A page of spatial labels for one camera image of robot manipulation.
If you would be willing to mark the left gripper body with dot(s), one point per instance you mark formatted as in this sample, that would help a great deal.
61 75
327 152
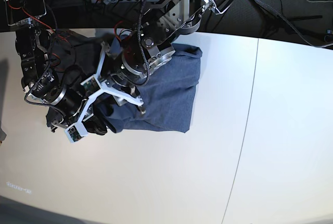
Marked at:
115 84

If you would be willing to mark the blue heathered T-shirt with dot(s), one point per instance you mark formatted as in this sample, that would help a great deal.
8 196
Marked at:
168 97

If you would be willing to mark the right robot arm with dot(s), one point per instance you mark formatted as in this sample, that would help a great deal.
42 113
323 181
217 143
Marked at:
43 84

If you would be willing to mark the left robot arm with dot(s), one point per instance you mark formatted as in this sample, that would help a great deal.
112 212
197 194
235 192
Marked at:
149 46

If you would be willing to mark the grey object at table edge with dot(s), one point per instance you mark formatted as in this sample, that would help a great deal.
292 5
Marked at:
2 136

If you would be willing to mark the white label sticker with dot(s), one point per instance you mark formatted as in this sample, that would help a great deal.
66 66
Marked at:
19 188

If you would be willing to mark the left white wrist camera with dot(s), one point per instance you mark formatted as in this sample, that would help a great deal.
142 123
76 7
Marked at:
90 86

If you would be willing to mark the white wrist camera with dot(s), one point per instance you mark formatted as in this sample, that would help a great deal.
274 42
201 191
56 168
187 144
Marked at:
76 132
90 86

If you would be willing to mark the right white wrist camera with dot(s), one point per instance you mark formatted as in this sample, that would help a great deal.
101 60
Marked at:
76 132

